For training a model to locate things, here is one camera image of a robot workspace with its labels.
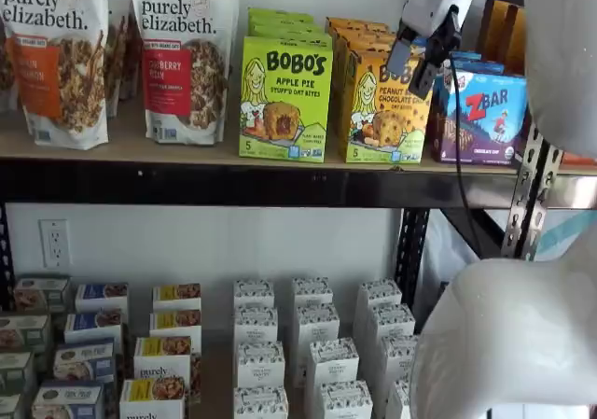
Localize orange Bobo's peanut butter box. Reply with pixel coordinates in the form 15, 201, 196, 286
328, 25, 397, 149
325, 16, 391, 135
343, 48, 433, 164

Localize green cookie box lower right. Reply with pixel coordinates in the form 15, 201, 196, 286
333, 35, 400, 159

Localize orange brown snack box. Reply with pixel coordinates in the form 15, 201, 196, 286
476, 0, 528, 76

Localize green Bobo's apple pie box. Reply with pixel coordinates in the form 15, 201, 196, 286
246, 17, 326, 34
244, 27, 333, 47
239, 35, 335, 163
248, 7, 315, 22

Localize large orange snack box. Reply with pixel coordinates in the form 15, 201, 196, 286
559, 151, 597, 166

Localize black metal shelf rack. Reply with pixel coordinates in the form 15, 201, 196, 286
0, 127, 563, 336

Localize white box yellow label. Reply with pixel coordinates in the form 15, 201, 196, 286
133, 335, 193, 383
152, 283, 202, 313
148, 309, 203, 343
119, 378, 187, 419

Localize white cartons on lower shelf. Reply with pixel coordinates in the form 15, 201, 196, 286
0, 273, 421, 419

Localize white box blue label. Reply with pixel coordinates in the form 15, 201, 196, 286
74, 282, 131, 314
52, 341, 117, 384
63, 311, 125, 345
31, 381, 105, 419

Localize white box green label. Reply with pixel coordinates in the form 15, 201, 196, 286
0, 314, 52, 351
13, 276, 72, 313
0, 351, 37, 392
0, 393, 25, 419

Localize white speckled carton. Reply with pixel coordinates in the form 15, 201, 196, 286
356, 278, 404, 313
235, 341, 286, 390
232, 384, 290, 419
232, 305, 280, 345
296, 302, 341, 343
291, 276, 335, 308
306, 337, 361, 387
385, 376, 414, 419
319, 380, 374, 419
232, 278, 275, 311
380, 334, 420, 383
368, 302, 417, 341

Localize purely elizabeth bag red label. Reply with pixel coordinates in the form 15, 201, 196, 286
130, 0, 241, 146

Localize white plastic sheet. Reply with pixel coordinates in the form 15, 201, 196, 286
419, 208, 597, 299

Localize purely elizabeth granola bag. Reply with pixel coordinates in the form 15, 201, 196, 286
104, 10, 144, 119
0, 15, 21, 115

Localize purely elizabeth bag orange label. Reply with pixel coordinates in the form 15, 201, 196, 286
0, 0, 111, 150

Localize black cable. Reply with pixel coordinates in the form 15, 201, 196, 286
450, 7, 482, 259

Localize white wall power outlet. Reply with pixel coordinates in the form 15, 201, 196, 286
38, 218, 72, 270

